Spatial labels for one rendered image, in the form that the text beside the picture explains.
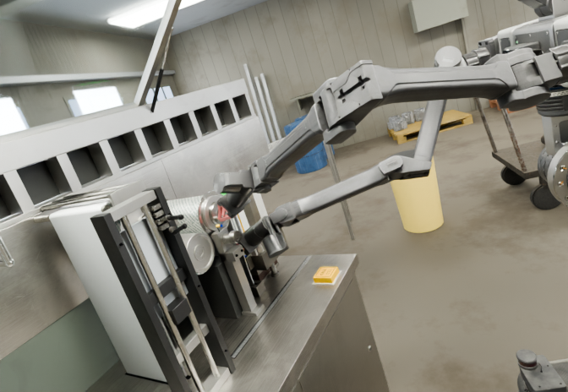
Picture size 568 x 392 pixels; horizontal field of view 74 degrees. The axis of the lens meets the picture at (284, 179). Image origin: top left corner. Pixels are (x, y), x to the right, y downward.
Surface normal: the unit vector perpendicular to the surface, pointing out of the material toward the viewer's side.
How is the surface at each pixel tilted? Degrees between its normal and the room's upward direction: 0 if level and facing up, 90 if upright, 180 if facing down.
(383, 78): 65
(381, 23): 90
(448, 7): 90
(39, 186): 90
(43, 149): 90
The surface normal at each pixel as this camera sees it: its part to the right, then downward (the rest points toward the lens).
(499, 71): 0.25, -0.31
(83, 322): 0.84, -0.13
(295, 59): -0.11, 0.29
